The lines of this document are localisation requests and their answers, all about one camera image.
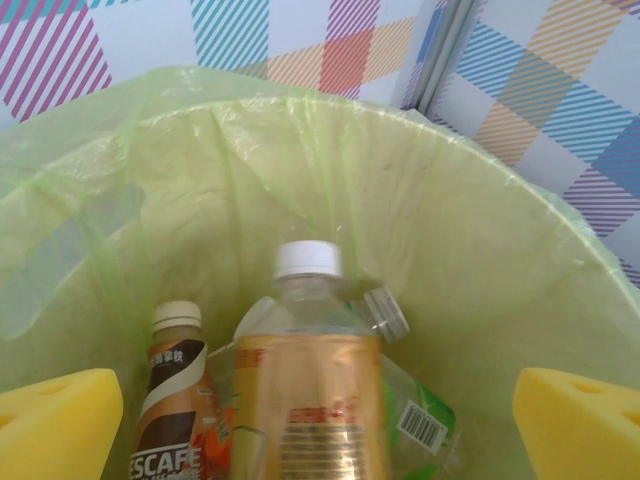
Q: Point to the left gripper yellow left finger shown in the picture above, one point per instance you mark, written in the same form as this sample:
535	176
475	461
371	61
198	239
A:
55	435

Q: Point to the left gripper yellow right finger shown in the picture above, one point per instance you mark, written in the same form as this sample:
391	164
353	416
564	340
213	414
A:
580	430

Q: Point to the brown coffee bottle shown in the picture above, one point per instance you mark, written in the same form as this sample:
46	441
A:
170	400

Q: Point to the green label clear bottle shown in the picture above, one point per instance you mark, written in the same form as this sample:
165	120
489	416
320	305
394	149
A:
420	420

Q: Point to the gold label tea bottle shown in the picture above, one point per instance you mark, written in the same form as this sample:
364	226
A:
310	390

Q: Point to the bin with yellow-green bag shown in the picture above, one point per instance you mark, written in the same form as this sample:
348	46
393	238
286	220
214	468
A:
450	210

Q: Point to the aluminium frame post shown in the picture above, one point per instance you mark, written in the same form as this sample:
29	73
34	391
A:
442	50

